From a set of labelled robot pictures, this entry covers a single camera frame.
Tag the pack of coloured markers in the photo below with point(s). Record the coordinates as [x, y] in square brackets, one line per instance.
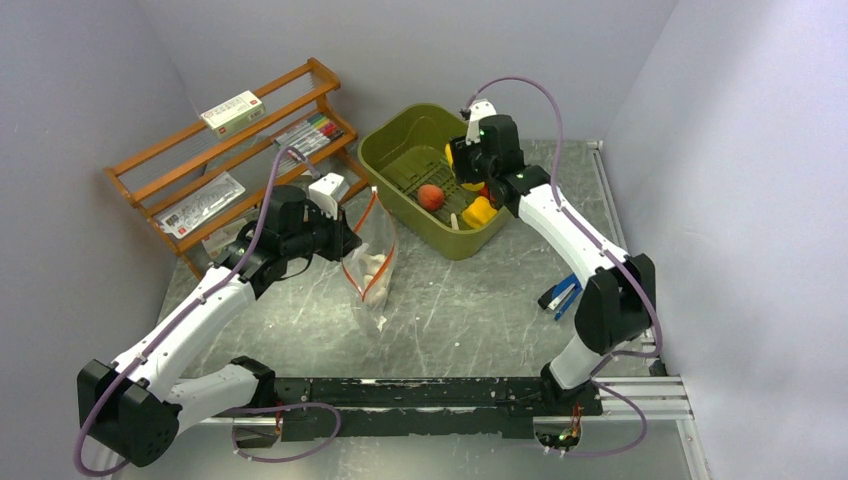
[310, 135]

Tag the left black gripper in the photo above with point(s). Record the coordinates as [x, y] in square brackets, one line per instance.
[342, 238]

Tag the yellow toy mango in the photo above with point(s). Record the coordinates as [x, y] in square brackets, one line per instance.
[471, 187]

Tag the blue stapler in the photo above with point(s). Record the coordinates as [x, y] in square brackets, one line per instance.
[560, 297]

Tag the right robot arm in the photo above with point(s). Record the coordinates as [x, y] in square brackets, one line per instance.
[617, 290]

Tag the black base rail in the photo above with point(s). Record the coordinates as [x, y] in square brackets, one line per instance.
[358, 407]

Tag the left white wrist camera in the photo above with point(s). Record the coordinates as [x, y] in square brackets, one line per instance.
[327, 193]

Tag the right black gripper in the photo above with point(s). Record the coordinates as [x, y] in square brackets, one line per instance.
[461, 152]

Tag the white green box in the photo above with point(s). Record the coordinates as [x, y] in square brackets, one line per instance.
[233, 115]

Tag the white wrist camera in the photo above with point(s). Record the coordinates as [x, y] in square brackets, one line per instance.
[473, 115]
[327, 193]

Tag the white toy garlic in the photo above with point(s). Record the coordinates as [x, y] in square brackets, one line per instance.
[376, 296]

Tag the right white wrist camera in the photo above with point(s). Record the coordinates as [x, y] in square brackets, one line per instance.
[473, 115]

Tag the olive green plastic basin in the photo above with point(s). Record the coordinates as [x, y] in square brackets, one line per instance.
[408, 152]

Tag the yellow toy bell pepper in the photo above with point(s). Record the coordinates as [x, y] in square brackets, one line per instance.
[479, 213]

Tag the white toy mushroom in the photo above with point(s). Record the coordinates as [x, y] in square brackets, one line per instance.
[366, 264]

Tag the clear flat plastic package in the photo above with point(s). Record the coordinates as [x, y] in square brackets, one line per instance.
[189, 213]

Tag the clear zip top bag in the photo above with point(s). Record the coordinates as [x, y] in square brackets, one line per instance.
[376, 227]

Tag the wooden shelf rack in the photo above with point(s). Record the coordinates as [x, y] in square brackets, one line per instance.
[167, 172]

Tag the orange toy peach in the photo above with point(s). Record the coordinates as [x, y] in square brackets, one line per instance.
[430, 197]

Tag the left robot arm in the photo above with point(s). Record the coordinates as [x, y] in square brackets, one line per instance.
[136, 405]

